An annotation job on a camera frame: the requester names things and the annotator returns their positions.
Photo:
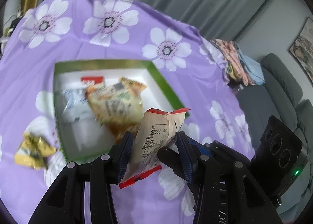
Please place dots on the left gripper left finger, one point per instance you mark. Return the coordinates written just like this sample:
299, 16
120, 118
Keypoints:
64, 200

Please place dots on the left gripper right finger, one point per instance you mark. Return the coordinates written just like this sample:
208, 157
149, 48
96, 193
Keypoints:
223, 187

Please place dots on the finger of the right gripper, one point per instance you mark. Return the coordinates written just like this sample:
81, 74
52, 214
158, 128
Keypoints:
197, 150
180, 164

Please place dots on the beige red-edged snack packet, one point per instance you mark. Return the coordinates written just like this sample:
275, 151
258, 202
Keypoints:
157, 130

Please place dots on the gold snack packet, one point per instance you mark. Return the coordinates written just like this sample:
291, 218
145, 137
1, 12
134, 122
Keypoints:
33, 152

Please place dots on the green cream snack packet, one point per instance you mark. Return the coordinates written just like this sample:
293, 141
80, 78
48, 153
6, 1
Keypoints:
115, 104

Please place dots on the red triangular snack packet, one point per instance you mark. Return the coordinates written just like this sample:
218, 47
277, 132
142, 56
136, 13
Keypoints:
92, 80

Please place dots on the yellow biscuit packet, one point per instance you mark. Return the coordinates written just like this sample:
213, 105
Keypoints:
136, 87

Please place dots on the grey sofa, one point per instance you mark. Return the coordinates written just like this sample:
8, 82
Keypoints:
281, 95

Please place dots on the green cardboard box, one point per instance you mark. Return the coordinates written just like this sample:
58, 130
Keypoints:
86, 140

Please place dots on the orange snack packet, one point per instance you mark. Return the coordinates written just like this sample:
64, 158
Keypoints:
119, 129

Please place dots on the folded pink blue cloths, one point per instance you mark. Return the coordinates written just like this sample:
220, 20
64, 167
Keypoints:
239, 67

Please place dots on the silver white snack packet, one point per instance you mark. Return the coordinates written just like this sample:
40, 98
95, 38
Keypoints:
76, 107

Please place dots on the purple floral tablecloth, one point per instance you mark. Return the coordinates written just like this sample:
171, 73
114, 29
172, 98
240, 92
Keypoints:
59, 30

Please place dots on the framed wall picture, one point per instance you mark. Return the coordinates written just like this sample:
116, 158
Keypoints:
302, 46

